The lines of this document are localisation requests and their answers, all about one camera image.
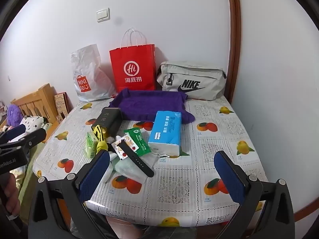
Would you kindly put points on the white light switch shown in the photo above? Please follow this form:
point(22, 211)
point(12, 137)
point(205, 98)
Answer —
point(103, 15)

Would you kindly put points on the blue tissue pack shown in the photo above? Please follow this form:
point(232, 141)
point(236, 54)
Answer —
point(164, 129)

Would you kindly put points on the fruit print tablecloth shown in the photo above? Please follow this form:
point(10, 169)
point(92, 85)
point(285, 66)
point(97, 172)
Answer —
point(187, 166)

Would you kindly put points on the person's dark clothing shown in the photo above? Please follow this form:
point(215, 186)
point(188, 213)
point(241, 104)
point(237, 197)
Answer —
point(164, 232)

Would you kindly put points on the black tin box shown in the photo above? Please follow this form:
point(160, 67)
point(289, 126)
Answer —
point(109, 119)

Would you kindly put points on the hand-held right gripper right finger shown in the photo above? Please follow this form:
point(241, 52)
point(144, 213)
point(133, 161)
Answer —
point(230, 176)

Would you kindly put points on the light green bed sheet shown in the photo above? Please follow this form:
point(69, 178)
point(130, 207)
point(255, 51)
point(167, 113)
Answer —
point(25, 179)

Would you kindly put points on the white plastic shopping bag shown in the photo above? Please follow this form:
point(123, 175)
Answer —
point(87, 67)

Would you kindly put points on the green pocket tissue pack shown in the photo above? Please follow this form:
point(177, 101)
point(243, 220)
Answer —
point(91, 145)

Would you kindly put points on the purple towel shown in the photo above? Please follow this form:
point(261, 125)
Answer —
point(139, 104)

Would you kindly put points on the red paper bag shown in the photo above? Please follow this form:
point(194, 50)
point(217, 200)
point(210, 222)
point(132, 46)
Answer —
point(132, 54)

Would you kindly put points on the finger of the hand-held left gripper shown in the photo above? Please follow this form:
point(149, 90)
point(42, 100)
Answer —
point(32, 138)
point(15, 130)

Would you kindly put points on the purple plush toy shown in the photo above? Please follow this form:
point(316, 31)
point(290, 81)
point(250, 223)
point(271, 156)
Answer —
point(13, 114)

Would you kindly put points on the wooden headboard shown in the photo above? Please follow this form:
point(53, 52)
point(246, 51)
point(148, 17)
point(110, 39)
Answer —
point(37, 99)

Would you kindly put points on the white dotted pillow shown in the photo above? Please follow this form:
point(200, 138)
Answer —
point(32, 122)

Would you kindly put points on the beige waist bag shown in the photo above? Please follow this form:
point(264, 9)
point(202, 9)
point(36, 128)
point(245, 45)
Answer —
point(197, 74)

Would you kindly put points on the patterned book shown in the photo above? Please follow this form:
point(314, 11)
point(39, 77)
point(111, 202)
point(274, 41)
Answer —
point(61, 104)

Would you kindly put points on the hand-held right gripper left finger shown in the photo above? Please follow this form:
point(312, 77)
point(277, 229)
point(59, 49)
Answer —
point(93, 176)

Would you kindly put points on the white fruit print sachet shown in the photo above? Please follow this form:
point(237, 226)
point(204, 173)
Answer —
point(128, 140)

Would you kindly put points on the person's left hand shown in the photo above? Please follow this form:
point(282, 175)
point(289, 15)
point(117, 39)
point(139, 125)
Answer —
point(11, 194)

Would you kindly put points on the green snack packet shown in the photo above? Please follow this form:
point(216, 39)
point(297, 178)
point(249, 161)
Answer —
point(139, 142)

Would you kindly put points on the wooden door frame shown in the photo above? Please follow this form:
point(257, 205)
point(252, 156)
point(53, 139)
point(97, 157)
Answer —
point(234, 29)

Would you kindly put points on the person's left forearm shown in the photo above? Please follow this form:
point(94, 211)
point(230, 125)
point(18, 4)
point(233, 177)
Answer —
point(10, 229)

